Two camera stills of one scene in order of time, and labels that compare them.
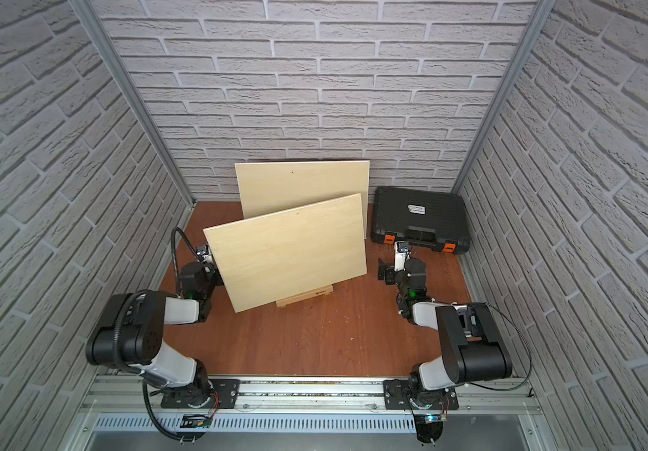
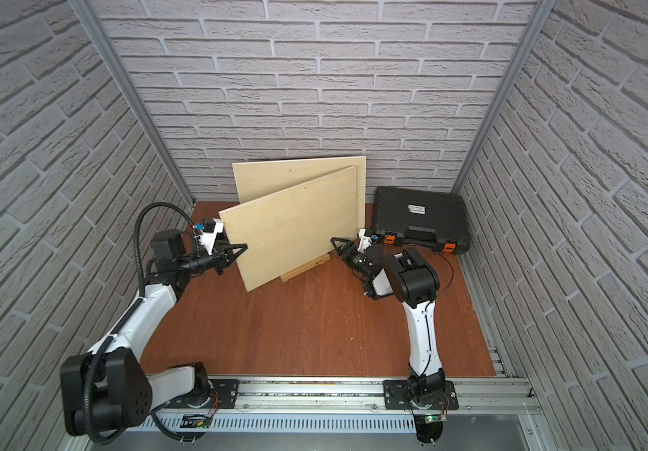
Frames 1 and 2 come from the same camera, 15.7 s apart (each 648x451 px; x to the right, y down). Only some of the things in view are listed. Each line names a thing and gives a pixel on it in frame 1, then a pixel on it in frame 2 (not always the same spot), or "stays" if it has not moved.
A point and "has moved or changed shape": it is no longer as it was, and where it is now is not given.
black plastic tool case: [432, 218] stays
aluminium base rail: [313, 396] stays
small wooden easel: [312, 294] → [314, 263]
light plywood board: [291, 256] has moved or changed shape
